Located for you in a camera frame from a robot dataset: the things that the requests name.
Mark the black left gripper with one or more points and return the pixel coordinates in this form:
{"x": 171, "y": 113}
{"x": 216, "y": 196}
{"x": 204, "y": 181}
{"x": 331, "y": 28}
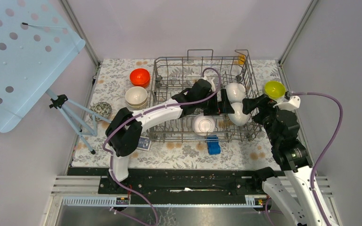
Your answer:
{"x": 222, "y": 107}

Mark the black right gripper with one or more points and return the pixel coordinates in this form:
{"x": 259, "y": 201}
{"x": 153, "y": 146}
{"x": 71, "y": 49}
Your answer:
{"x": 260, "y": 101}

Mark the white bowl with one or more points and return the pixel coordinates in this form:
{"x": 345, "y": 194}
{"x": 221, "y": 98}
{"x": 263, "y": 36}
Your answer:
{"x": 236, "y": 92}
{"x": 238, "y": 117}
{"x": 203, "y": 125}

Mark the white bowl back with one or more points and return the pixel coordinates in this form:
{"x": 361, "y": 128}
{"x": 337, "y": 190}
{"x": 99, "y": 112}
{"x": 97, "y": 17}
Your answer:
{"x": 236, "y": 92}

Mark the yellow bowl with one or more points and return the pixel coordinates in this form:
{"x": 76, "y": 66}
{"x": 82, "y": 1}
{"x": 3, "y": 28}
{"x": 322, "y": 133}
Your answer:
{"x": 274, "y": 90}

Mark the grey wire dish rack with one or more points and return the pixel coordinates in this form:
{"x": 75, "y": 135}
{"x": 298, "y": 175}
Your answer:
{"x": 172, "y": 75}

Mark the beige bowl with leaf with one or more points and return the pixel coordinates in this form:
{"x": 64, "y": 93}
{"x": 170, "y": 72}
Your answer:
{"x": 137, "y": 107}

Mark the orange bowl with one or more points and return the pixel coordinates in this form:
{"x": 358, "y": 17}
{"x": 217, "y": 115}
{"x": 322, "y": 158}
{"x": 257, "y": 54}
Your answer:
{"x": 144, "y": 85}
{"x": 140, "y": 75}

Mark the plain beige bowl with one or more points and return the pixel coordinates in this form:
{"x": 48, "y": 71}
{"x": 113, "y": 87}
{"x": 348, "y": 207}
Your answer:
{"x": 136, "y": 96}

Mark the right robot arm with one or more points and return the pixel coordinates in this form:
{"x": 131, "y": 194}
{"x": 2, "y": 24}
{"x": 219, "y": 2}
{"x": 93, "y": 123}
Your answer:
{"x": 309, "y": 207}

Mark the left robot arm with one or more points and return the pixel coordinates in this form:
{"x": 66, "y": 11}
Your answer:
{"x": 124, "y": 131}

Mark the yellow clip on rack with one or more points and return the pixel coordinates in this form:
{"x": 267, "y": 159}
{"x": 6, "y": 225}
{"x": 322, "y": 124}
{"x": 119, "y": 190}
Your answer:
{"x": 241, "y": 59}

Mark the floral tablecloth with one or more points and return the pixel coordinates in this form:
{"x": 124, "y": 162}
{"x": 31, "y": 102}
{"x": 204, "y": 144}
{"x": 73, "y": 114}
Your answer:
{"x": 111, "y": 86}

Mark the blue toy car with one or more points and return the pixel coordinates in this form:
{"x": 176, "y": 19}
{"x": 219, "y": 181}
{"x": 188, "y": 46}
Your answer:
{"x": 213, "y": 145}

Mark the blue playing card box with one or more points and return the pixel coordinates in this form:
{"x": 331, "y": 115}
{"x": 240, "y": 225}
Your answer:
{"x": 144, "y": 144}

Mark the speckled stone coaster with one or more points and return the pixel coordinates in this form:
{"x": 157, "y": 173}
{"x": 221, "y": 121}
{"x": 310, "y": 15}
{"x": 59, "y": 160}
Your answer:
{"x": 102, "y": 108}

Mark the light blue tripod stand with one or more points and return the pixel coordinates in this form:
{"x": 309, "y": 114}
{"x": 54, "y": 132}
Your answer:
{"x": 78, "y": 124}

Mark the light blue perforated board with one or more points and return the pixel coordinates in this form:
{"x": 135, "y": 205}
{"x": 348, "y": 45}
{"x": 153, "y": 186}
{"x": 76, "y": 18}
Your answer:
{"x": 36, "y": 46}

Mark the aluminium frame post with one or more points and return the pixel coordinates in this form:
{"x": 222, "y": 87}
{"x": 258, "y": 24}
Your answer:
{"x": 65, "y": 4}
{"x": 306, "y": 16}

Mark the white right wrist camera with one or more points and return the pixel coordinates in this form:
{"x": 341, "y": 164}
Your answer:
{"x": 288, "y": 104}

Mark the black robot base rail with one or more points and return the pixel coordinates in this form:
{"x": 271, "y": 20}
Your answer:
{"x": 183, "y": 186}

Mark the left aluminium frame post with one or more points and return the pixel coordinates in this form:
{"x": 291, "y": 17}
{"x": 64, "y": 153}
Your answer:
{"x": 65, "y": 4}

